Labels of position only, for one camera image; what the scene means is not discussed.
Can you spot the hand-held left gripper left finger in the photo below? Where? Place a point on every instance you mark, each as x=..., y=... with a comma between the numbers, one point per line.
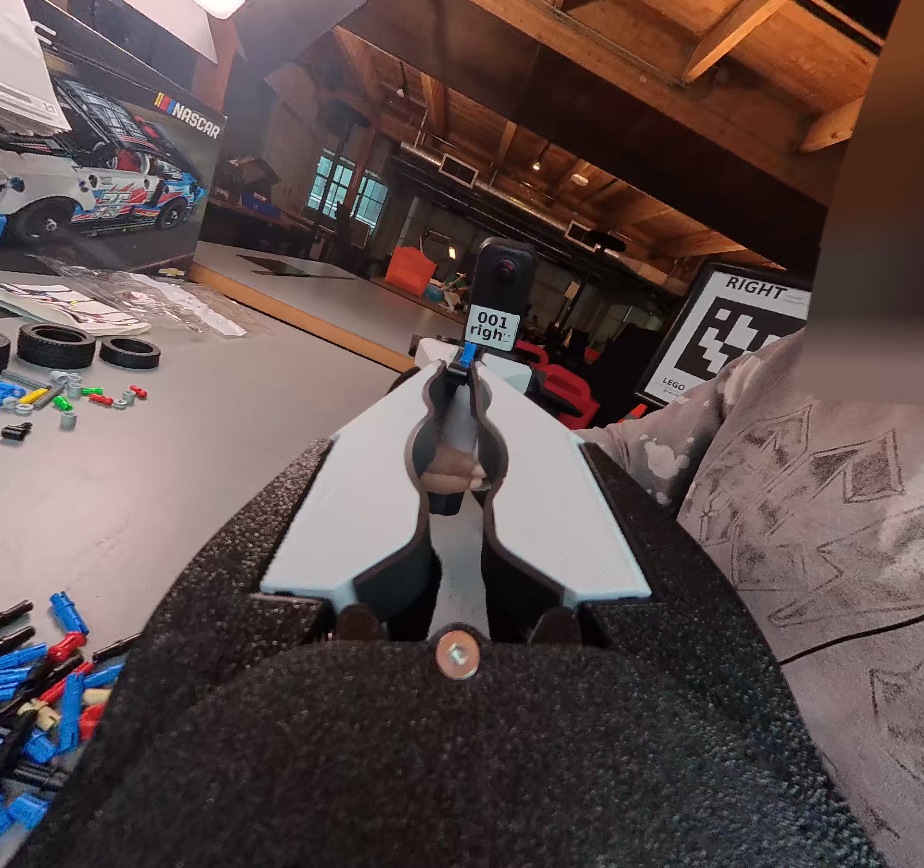
x=346, y=514

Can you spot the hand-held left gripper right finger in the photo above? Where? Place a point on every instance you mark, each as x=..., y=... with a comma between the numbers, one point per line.
x=570, y=521

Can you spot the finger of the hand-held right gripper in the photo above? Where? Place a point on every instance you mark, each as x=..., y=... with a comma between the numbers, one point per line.
x=512, y=366
x=437, y=354

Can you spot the person's right forearm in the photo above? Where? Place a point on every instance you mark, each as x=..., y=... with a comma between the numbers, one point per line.
x=686, y=435

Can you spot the grey desk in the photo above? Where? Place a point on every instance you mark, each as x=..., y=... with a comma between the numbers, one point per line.
x=180, y=485

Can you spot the person's right hand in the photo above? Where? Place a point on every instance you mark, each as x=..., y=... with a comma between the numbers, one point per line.
x=455, y=471

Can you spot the red plastic object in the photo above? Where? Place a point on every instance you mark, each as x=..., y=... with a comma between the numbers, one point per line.
x=570, y=391

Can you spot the grey table with wooden edge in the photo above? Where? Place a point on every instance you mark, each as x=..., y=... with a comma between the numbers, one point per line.
x=346, y=312

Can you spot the window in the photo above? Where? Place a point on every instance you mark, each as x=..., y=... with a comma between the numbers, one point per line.
x=361, y=197

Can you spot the framed black-white marker sign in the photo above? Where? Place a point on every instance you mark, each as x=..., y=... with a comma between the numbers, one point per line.
x=722, y=348

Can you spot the clear plastic bag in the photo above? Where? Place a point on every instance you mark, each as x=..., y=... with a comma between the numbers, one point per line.
x=195, y=309

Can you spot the thin black rubber toy tire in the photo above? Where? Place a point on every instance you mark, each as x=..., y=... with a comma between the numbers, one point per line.
x=130, y=354

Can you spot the pile of colourful toy pins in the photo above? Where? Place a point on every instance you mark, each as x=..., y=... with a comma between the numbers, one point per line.
x=68, y=695

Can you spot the scattered small toy parts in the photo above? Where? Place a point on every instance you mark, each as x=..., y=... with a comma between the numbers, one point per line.
x=34, y=397

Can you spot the black toy set box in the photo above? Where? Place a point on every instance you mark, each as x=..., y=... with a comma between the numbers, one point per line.
x=144, y=182

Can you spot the colourful printed booklet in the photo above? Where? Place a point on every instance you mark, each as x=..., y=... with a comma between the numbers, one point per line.
x=65, y=305

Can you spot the instruction booklet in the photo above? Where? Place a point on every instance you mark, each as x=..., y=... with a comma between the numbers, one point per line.
x=29, y=52

